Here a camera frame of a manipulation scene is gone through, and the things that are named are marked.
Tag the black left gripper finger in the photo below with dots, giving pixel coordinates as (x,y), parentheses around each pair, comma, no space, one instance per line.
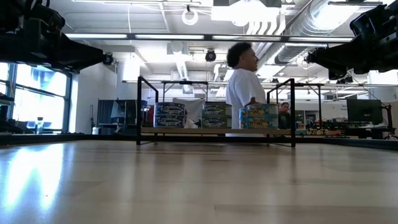
(77,56)

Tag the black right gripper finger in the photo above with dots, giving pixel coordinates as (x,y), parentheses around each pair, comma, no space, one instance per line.
(342,59)

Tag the yellowfin tuna can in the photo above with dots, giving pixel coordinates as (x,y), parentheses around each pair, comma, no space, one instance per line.
(259,123)
(261,110)

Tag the blue albacore tuna can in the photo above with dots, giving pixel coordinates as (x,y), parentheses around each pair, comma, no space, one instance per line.
(170,109)
(170,121)

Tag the green tuna can gold lid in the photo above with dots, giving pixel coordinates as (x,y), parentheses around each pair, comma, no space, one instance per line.
(217,110)

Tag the green tuna can silver lid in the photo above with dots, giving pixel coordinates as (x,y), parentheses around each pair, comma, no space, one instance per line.
(217,122)

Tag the black ceiling spotlight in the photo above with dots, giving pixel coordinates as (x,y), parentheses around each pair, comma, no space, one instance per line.
(345,80)

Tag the black round ceiling fixture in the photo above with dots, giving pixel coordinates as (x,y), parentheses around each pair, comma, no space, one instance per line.
(108,59)

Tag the large window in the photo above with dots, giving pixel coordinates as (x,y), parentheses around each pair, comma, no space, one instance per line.
(40,99)

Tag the black background monitor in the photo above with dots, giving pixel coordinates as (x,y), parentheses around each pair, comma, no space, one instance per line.
(363,112)

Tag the dark blue cabinet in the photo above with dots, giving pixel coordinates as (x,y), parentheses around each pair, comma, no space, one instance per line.
(105,113)

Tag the cluttered background table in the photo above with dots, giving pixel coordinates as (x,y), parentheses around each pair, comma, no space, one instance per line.
(342,127)

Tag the small white cup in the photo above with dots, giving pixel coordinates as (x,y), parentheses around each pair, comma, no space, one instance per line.
(95,130)

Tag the small clear bottle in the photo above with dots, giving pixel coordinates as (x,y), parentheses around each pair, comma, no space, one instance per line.
(39,124)

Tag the person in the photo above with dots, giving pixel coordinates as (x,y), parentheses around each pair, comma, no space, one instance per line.
(284,119)
(242,87)

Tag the white sheet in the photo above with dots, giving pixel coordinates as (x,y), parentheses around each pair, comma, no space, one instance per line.
(194,109)

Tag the black rig beam with lights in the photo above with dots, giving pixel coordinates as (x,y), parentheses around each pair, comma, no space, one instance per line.
(207,37)

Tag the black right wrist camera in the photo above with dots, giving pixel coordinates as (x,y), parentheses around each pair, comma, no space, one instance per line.
(363,23)

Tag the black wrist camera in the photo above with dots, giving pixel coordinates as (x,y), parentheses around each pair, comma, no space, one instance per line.
(49,18)
(363,23)

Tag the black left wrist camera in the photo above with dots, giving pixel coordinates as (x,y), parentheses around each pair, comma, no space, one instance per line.
(49,18)

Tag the silver ventilation duct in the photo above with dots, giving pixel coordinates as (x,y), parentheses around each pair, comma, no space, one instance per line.
(311,25)

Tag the black background rig frame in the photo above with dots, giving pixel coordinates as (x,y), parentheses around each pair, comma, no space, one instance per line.
(186,82)
(319,102)

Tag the black aluminium table frame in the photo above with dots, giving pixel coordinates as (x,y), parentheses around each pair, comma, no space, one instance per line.
(62,138)

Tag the black round rig camera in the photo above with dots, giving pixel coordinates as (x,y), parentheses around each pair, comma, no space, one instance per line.
(210,56)

